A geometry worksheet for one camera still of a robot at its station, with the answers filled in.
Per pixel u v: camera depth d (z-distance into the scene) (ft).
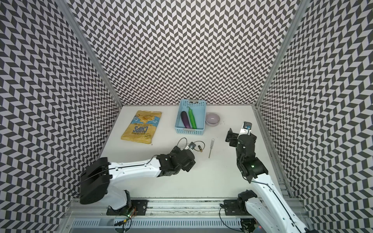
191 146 2.29
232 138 2.26
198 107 3.79
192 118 3.55
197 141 2.28
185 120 3.55
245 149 1.73
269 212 1.77
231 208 2.41
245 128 2.07
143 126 3.35
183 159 1.98
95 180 1.40
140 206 2.38
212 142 3.18
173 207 2.44
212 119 3.55
